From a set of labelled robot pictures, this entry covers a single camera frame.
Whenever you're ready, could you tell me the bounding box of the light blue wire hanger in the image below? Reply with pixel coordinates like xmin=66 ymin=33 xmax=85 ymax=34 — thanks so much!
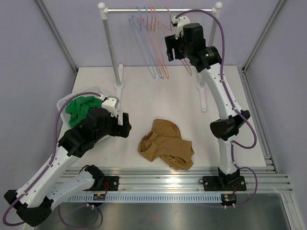
xmin=136 ymin=7 xmax=162 ymax=79
xmin=129 ymin=15 xmax=156 ymax=79

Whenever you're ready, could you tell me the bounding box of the white plastic laundry basket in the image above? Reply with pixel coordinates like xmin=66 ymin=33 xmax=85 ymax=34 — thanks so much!
xmin=56 ymin=83 xmax=120 ymax=139

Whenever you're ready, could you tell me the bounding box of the metal clothes rack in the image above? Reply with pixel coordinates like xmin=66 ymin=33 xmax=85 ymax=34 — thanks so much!
xmin=98 ymin=1 xmax=224 ymax=112

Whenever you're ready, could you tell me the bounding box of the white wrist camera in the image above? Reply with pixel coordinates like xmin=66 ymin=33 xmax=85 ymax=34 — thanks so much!
xmin=171 ymin=16 xmax=190 ymax=40
xmin=99 ymin=94 xmax=120 ymax=117

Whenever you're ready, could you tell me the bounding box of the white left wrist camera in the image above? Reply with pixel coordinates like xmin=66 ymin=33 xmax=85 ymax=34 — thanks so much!
xmin=99 ymin=94 xmax=120 ymax=117

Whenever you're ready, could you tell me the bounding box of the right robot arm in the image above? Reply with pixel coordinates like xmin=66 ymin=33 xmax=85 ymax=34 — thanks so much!
xmin=165 ymin=17 xmax=250 ymax=191

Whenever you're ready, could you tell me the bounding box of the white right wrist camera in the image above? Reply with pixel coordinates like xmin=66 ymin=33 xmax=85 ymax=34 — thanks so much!
xmin=171 ymin=16 xmax=190 ymax=40

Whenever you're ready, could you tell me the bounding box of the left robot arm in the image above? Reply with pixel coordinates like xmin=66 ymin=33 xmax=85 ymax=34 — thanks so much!
xmin=4 ymin=107 xmax=131 ymax=227

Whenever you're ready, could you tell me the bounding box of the green tank top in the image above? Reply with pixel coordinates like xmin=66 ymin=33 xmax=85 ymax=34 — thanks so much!
xmin=65 ymin=96 xmax=103 ymax=128

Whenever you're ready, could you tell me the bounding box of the pink wire hanger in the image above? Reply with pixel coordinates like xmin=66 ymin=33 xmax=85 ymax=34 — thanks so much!
xmin=148 ymin=7 xmax=169 ymax=79
xmin=157 ymin=7 xmax=192 ymax=76
xmin=137 ymin=7 xmax=167 ymax=79

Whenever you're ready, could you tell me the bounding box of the aluminium mounting rail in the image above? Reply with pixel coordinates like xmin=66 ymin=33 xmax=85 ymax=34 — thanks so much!
xmin=32 ymin=167 xmax=295 ymax=203

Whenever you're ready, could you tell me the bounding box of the brown tank top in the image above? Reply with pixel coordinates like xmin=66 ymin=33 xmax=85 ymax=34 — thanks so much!
xmin=138 ymin=119 xmax=194 ymax=170

